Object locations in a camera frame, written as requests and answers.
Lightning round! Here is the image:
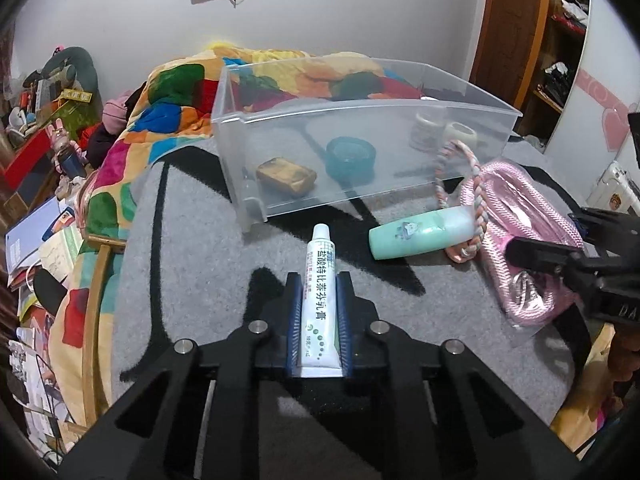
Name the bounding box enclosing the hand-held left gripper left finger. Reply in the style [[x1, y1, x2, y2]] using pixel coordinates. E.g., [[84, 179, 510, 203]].
[[60, 273, 306, 480]]

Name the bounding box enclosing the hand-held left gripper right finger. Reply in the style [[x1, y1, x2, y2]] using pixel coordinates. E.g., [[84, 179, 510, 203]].
[[336, 273, 593, 480]]

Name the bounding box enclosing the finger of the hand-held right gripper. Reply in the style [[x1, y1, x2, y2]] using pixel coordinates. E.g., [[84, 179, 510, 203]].
[[568, 204, 640, 248], [504, 236, 588, 282]]

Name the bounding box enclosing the white ointment tube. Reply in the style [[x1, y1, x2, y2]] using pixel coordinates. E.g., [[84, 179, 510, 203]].
[[299, 224, 347, 379]]

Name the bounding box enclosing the clear plastic storage bin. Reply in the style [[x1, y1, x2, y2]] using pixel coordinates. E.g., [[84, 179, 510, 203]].
[[210, 56, 524, 234]]

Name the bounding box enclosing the person's right hand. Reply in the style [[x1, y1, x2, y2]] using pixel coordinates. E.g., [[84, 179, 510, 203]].
[[607, 324, 640, 398]]

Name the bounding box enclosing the white case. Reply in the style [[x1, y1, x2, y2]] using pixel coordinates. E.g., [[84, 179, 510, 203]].
[[586, 160, 639, 212]]

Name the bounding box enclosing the grey mat with black pattern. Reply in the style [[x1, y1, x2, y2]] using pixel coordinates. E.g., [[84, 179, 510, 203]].
[[111, 132, 603, 428]]

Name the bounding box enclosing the mint green bottle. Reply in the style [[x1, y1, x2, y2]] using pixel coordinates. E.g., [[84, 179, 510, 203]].
[[368, 208, 475, 261]]

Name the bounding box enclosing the white panel with pink bow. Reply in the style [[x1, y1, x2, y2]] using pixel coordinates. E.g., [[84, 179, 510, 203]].
[[542, 0, 640, 162]]

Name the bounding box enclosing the plain white tape roll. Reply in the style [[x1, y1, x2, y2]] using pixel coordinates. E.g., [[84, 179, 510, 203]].
[[442, 120, 479, 149]]

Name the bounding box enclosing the yellow-brown soap bar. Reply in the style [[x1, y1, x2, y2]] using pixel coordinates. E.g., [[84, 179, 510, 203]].
[[256, 157, 318, 197]]

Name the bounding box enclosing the teal tape roll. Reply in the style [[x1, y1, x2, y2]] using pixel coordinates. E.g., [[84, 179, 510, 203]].
[[325, 137, 377, 185]]

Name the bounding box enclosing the patterned white tape roll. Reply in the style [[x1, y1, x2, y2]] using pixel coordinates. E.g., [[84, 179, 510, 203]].
[[410, 112, 446, 151]]

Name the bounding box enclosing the wooden shelf with clutter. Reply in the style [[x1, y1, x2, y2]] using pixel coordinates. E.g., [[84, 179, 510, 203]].
[[524, 0, 592, 147]]

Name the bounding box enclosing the brown wooden door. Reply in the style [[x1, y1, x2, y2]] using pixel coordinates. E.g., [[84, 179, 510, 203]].
[[469, 0, 557, 112]]

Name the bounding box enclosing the colourful patchwork blanket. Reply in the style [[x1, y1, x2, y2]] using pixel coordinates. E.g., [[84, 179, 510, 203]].
[[51, 41, 437, 427]]

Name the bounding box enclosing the pile of books and papers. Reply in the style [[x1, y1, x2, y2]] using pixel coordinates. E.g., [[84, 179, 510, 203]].
[[4, 194, 85, 288]]

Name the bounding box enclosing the pink knitted hat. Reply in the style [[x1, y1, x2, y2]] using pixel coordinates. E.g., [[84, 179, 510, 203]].
[[102, 90, 136, 134]]

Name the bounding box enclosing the pink bunny figure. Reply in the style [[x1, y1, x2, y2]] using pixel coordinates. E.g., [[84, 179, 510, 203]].
[[45, 118, 87, 182]]

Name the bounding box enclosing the red box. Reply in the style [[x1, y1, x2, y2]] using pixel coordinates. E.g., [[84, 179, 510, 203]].
[[4, 125, 57, 188]]

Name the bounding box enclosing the grey-green plush toy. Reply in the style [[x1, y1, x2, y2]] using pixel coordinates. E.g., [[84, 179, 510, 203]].
[[22, 46, 100, 107]]

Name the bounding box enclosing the pink rope in plastic bag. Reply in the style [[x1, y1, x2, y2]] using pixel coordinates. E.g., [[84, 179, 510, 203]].
[[457, 157, 587, 331]]

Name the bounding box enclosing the pink white braided rope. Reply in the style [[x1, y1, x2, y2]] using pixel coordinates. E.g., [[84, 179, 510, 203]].
[[432, 139, 489, 263]]

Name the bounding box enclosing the wooden chair frame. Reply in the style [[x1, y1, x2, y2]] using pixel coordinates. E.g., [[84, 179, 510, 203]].
[[81, 244, 127, 427]]

